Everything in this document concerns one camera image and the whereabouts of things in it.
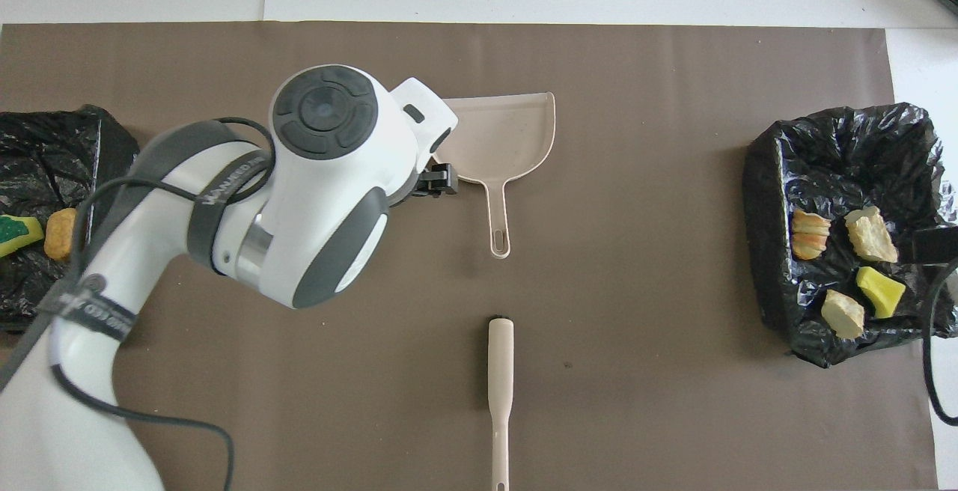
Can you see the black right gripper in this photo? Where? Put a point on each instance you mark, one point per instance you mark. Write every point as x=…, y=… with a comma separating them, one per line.
x=935, y=245

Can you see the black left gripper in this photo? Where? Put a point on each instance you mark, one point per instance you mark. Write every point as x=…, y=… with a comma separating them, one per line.
x=438, y=180

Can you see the pale beige foam chunk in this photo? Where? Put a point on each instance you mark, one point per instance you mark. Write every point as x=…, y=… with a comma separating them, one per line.
x=843, y=315
x=872, y=236

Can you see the yellow sponge piece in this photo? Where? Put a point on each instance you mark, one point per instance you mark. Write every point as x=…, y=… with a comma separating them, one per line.
x=882, y=293
x=19, y=233

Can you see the beige plastic dustpan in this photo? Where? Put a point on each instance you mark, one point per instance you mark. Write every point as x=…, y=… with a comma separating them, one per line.
x=509, y=139

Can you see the beige foam chunk orange striped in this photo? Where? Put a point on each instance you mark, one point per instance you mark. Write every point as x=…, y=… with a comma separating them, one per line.
x=810, y=234

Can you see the beige hand brush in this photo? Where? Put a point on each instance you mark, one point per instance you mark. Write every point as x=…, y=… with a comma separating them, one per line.
x=500, y=356

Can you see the brown sponge lump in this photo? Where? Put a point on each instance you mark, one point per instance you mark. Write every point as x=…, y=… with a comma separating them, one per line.
x=60, y=235

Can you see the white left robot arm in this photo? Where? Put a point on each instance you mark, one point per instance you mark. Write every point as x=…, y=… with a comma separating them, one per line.
x=314, y=177

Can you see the black bag lined bin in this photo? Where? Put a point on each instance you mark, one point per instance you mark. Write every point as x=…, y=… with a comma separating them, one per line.
x=823, y=154
x=45, y=147

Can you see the brown paper mat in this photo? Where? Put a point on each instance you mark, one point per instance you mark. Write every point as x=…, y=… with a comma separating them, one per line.
x=636, y=102

